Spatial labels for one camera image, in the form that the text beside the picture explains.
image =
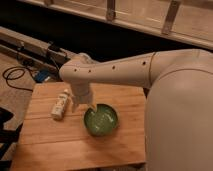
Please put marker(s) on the green ceramic bowl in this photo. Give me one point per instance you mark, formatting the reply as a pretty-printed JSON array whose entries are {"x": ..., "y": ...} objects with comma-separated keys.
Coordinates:
[{"x": 101, "y": 122}]

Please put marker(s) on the black clamp on rail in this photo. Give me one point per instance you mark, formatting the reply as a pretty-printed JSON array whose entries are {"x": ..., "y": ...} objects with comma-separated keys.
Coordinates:
[{"x": 54, "y": 48}]

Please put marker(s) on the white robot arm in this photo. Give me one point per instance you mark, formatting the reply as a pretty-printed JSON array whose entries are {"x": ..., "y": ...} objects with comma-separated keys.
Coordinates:
[{"x": 179, "y": 106}]

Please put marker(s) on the black chair base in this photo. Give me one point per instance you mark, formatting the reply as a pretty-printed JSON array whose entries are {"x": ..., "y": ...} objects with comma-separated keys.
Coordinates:
[{"x": 7, "y": 137}]

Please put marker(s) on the white plastic bottle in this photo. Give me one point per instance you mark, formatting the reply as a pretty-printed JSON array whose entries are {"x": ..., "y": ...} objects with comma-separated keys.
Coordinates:
[{"x": 60, "y": 105}]

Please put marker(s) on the blue box on floor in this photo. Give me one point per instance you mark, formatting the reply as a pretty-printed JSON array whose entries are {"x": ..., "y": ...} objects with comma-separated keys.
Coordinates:
[{"x": 41, "y": 76}]

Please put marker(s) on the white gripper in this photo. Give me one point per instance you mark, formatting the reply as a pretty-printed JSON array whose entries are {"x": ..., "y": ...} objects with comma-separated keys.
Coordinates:
[{"x": 82, "y": 94}]

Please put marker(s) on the metal floor rail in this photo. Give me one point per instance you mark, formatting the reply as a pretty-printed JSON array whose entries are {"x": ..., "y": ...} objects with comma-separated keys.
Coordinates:
[{"x": 13, "y": 42}]

